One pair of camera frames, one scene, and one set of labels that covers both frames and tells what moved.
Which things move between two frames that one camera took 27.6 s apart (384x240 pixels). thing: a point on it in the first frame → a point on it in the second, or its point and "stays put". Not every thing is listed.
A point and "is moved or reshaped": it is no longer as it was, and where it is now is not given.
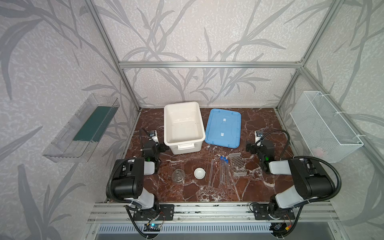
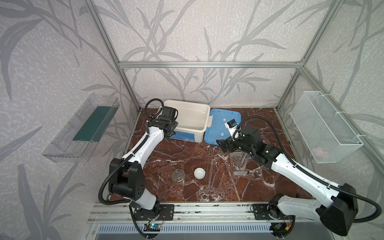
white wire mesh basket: [327, 136] stays put
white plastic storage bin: [183, 130] is moved or reshaped
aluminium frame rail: [210, 64] stays put
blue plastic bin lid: [224, 128] stays put
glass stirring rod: [207, 163] stays put
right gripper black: [252, 147] → [229, 143]
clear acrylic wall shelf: [78, 140] stays put
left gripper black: [160, 148] → [172, 126]
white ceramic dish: [199, 173] stays put
